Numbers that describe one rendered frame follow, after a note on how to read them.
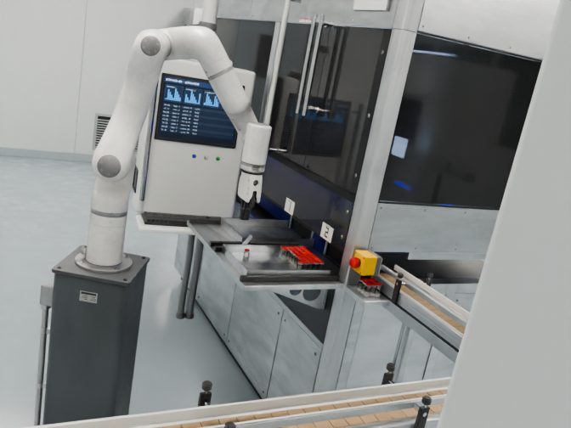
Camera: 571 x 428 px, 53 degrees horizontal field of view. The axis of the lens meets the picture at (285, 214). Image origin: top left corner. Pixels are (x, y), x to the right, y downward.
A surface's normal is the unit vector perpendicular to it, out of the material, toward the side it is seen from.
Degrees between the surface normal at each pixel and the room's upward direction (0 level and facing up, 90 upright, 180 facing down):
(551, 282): 90
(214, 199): 90
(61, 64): 90
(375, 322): 90
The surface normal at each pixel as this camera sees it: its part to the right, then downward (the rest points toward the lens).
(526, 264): -0.89, -0.04
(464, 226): 0.43, 0.31
